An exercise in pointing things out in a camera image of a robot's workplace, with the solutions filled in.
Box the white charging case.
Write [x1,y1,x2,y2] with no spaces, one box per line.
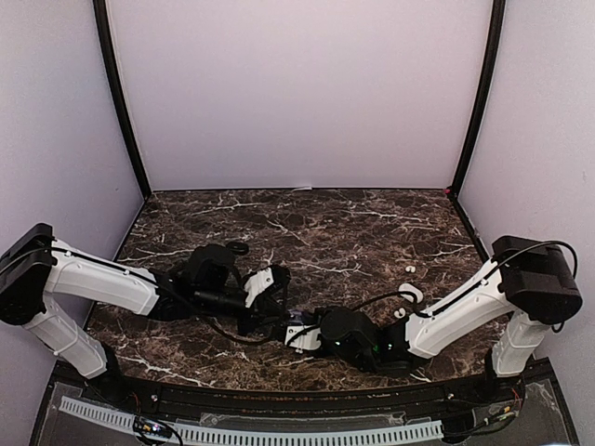
[398,282,423,303]

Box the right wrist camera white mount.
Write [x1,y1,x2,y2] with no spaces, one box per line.
[284,311,322,353]

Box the black earbud charging case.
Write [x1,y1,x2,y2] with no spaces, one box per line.
[226,241,250,256]

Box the purple charging case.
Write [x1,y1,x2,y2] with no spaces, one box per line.
[287,309,308,326]

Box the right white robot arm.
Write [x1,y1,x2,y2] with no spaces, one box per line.
[319,236,583,403]

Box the left black frame post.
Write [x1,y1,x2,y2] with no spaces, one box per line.
[92,0,152,200]

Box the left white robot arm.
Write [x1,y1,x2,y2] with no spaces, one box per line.
[1,223,290,405]

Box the black frame post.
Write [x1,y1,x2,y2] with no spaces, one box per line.
[92,0,152,200]
[449,0,507,200]

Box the white slotted cable duct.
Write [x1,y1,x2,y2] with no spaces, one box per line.
[59,396,443,445]

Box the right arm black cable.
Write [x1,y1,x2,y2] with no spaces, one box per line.
[348,240,578,321]

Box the right black frame post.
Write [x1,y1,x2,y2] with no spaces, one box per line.
[449,0,507,200]

